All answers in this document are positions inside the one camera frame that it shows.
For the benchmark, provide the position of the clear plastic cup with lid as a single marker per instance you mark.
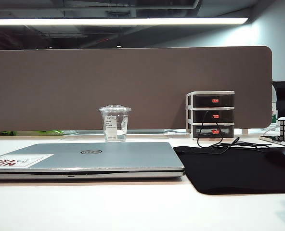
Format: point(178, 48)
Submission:
point(114, 125)

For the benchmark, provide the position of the silver Dell laptop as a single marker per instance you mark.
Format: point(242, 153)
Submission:
point(96, 163)

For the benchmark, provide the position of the brown desk divider panel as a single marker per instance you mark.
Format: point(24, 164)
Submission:
point(133, 84)

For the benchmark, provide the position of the green object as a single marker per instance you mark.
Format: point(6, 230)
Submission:
point(48, 132)
point(6, 132)

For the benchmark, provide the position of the long ceiling light strip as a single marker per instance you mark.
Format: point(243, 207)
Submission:
point(108, 21)

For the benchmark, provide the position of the black mouse pad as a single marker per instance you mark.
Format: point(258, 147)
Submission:
point(229, 173)

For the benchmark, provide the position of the white red sticker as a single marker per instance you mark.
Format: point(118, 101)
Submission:
point(31, 160)

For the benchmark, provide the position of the white bottle with green label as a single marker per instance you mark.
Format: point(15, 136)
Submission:
point(274, 106)

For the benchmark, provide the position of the black computer mouse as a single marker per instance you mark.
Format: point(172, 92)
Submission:
point(284, 156)

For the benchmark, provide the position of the white drawer organizer frame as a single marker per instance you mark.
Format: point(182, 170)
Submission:
point(189, 115)

